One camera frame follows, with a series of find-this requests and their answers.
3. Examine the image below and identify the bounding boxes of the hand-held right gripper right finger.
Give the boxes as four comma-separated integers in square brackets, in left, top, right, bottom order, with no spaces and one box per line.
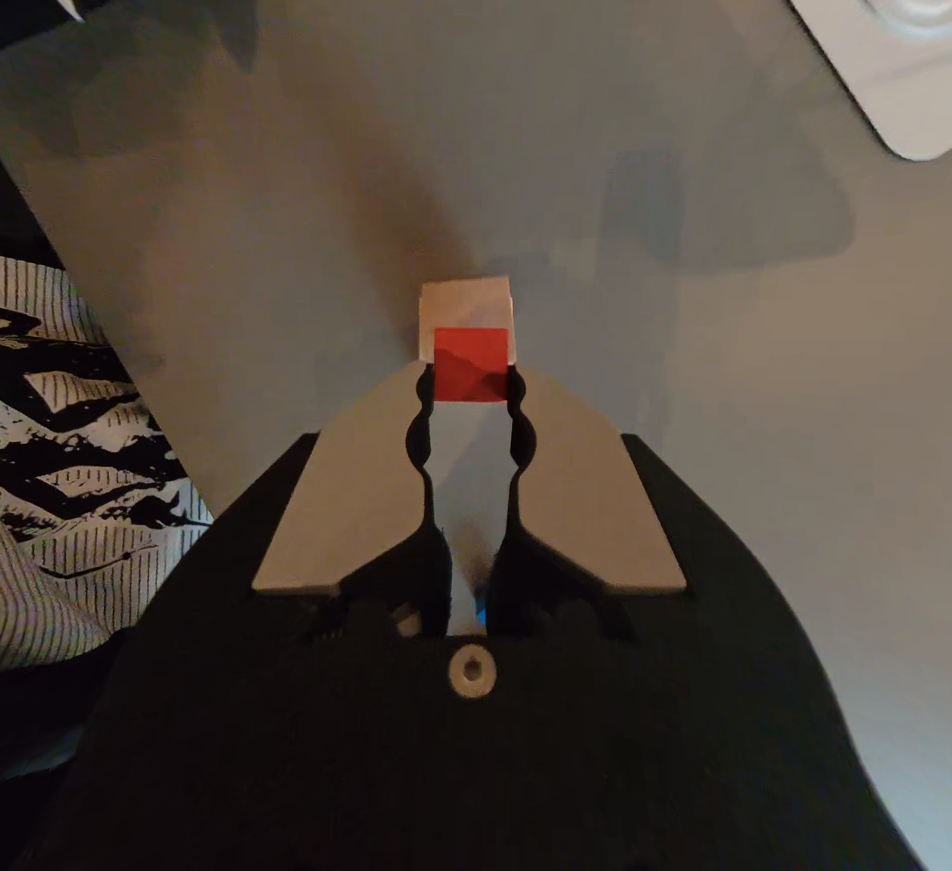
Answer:
[491,361,690,601]

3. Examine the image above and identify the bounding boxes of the small red cube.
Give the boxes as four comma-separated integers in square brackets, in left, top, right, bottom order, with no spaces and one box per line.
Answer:
[433,327,511,406]

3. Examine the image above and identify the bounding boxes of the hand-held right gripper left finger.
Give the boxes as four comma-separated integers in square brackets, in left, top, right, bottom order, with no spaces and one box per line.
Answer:
[252,361,452,601]

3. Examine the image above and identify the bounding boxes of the white document stand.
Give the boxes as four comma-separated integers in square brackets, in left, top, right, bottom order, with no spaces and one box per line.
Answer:
[741,0,952,164]

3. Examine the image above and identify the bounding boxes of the medium wooden cube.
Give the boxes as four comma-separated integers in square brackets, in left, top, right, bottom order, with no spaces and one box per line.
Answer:
[417,275,516,366]

